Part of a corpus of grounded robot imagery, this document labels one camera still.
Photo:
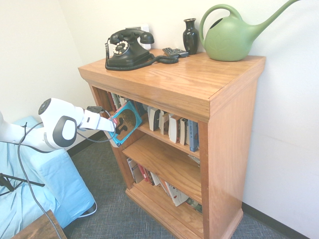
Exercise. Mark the black remote control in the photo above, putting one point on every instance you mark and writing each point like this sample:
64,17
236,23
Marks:
183,53
168,51

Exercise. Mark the tan covered paperback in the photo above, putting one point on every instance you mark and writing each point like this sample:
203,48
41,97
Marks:
164,123

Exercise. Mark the black rotary telephone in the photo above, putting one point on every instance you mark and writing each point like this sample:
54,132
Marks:
134,53
169,59

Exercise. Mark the black tripod stand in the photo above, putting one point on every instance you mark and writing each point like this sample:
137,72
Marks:
25,181

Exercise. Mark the dark wooden table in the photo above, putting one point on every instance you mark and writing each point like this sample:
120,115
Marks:
42,229

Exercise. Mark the light blue covered furniture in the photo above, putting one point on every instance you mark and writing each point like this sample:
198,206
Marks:
69,179

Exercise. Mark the plain white book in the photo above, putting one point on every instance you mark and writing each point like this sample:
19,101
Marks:
155,179

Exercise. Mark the black covered paperback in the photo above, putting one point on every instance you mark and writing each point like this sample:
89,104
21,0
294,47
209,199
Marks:
153,118

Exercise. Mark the blue spined book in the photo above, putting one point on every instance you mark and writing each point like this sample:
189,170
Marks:
142,108

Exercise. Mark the teal paperback book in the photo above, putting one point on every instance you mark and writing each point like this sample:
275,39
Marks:
132,117

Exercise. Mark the dark patterned flat book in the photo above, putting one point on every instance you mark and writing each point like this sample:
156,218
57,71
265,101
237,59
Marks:
195,206

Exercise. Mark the green spined book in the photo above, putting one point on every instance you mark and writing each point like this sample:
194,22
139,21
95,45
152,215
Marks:
116,100

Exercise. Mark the thin leaning books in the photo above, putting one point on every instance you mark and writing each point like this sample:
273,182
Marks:
163,185

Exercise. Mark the black and white paperback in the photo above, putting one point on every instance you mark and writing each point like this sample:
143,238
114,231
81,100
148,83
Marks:
184,132

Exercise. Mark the brown covered thick paperback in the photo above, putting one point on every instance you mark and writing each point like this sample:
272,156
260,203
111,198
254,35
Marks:
173,129

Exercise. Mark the black glossy vase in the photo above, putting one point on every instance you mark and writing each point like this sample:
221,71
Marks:
190,37

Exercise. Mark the dark red book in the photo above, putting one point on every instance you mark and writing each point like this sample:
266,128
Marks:
149,177

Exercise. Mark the tall blue book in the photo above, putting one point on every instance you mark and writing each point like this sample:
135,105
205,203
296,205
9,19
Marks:
193,137

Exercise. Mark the flat patterned booklet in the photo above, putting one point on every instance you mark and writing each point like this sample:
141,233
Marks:
195,160

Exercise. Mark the maroon spined book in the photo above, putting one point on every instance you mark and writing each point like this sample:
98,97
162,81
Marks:
110,100

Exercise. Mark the white paged leaning book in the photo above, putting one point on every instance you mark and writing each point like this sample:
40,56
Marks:
123,100

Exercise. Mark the green plastic watering can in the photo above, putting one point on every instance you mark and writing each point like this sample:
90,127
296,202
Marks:
229,42

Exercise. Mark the white book with red marks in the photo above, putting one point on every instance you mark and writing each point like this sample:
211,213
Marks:
178,196

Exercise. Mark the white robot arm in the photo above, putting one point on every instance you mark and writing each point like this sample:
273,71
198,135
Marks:
54,112

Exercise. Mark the wooden bookshelf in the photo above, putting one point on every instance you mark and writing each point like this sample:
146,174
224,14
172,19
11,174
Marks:
224,149

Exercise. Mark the bright red book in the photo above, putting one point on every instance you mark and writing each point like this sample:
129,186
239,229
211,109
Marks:
142,173

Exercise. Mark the white wall plate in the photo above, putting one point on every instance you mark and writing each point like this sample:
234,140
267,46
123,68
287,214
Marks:
145,27

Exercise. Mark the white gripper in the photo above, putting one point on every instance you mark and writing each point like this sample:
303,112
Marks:
97,122

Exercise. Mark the grey covered book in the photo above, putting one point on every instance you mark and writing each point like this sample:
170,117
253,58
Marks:
133,171

